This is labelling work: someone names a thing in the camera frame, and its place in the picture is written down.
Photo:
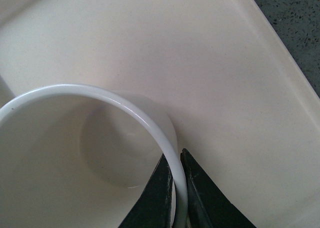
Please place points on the cream rectangular plastic tray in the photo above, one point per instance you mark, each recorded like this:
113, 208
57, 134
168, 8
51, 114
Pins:
238, 100

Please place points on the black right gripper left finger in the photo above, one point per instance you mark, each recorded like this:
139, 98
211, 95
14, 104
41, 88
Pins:
153, 209

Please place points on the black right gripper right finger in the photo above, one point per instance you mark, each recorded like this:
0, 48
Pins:
208, 207

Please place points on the white smiley mug black handle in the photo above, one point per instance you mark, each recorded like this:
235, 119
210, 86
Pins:
79, 156

